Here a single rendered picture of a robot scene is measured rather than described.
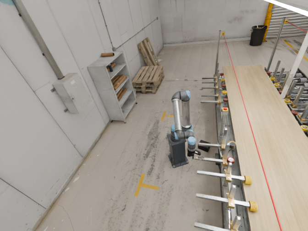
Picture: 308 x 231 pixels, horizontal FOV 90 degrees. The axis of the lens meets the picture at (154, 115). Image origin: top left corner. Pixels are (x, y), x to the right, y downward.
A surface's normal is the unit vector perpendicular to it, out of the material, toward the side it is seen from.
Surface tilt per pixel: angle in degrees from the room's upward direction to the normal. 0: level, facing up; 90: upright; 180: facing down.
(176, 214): 0
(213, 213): 0
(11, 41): 90
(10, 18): 90
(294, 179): 0
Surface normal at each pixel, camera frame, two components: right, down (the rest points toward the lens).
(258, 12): -0.26, 0.64
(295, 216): -0.15, -0.77
